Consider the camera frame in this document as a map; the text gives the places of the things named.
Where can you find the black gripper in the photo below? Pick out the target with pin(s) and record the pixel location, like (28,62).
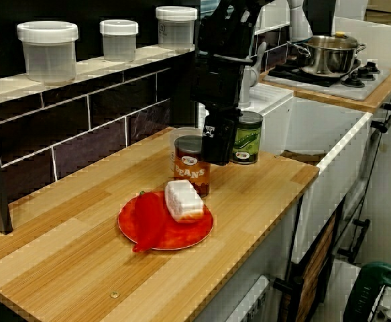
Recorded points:
(215,87)

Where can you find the peas can green label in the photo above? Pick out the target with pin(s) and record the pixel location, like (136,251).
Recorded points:
(249,144)

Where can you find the beans can orange label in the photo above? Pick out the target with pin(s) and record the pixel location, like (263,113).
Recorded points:
(188,171)

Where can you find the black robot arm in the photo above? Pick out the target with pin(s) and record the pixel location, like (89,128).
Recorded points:
(228,30)

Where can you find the translucent plastic cup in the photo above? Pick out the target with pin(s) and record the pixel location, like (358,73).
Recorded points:
(178,131)

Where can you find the white and orange sushi toy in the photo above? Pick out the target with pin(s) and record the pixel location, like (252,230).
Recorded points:
(181,198)

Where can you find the black stove grate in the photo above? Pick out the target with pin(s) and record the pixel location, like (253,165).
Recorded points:
(282,72)

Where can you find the red plate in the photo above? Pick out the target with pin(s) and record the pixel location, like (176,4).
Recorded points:
(181,234)

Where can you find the white sink unit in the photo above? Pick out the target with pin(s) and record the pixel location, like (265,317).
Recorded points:
(316,127)

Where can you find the red chili pepper toy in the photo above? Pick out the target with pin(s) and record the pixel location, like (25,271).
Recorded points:
(148,218)

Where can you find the large white-lidded plastic jar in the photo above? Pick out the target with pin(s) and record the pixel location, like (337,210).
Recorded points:
(176,33)
(47,57)

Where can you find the white cabinet with dispenser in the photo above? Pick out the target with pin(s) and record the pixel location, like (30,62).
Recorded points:
(242,261)

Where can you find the steel cooking pot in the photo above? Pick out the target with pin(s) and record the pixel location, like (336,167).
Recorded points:
(329,60)

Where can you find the small white-lidded plastic jar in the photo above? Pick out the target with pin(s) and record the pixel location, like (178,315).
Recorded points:
(118,43)

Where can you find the black stove knob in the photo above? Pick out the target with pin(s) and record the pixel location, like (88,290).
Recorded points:
(355,81)
(373,67)
(365,73)

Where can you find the white toy stove top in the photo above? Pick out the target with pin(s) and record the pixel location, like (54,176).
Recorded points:
(359,90)

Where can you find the steel pot lid yellow knob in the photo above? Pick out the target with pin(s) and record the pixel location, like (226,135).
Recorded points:
(329,42)

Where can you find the black tiled backsplash shelf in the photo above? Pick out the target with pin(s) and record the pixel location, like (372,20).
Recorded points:
(64,134)

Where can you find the grey ice dispenser panel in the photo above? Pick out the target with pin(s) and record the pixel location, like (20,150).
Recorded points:
(255,302)

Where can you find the wood panel black frame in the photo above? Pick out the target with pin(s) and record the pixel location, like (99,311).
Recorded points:
(316,268)

